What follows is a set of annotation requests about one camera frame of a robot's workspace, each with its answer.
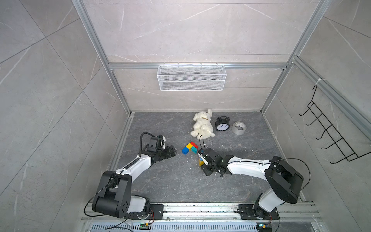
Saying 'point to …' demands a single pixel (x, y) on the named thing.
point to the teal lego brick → (193, 149)
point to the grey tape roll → (239, 127)
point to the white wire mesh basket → (189, 78)
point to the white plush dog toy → (202, 125)
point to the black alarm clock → (222, 123)
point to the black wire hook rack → (321, 120)
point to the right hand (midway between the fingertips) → (205, 166)
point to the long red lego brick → (194, 144)
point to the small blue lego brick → (185, 151)
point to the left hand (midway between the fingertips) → (173, 149)
